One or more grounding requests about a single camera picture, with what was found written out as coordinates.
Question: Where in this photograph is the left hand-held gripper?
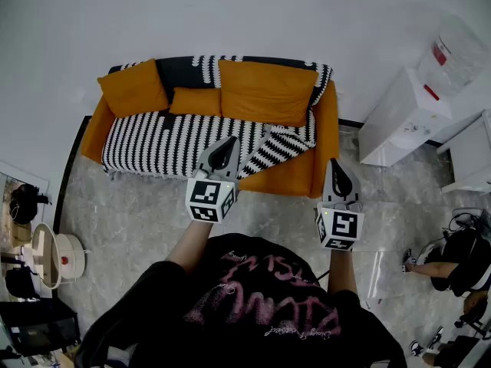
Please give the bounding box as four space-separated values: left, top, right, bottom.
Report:
185 135 242 225

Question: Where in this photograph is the black bag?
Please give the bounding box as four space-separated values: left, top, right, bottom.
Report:
5 266 40 301

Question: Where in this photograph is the black white patterned blanket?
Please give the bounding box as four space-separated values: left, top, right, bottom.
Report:
101 54 334 182

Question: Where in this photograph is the spare grey gripper device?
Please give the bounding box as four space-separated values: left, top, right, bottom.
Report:
400 248 417 274

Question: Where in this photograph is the person's right forearm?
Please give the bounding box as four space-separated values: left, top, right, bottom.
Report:
326 248 360 297

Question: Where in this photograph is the round white side table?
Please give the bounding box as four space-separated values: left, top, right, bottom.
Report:
31 222 92 290

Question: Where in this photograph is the white cabinet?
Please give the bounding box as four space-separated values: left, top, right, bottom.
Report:
437 109 491 195

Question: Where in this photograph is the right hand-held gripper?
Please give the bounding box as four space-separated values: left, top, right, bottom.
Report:
315 158 366 251

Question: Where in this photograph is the person's left forearm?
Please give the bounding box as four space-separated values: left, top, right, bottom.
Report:
165 218 216 276

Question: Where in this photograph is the orange sofa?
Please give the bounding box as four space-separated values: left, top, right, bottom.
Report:
80 55 341 199

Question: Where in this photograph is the large orange cushion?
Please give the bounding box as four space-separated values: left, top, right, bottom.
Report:
217 58 320 128

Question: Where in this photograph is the black backpack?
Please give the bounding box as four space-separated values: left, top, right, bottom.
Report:
9 183 53 226

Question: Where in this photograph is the black storage case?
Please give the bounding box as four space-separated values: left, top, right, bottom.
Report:
0 297 81 360

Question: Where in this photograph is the clear water bottle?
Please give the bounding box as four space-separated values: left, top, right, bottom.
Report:
417 13 491 100

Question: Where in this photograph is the person's black printed t-shirt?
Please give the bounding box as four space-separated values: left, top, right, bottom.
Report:
74 232 407 368

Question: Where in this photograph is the small orange cushion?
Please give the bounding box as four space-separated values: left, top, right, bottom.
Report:
168 87 223 118

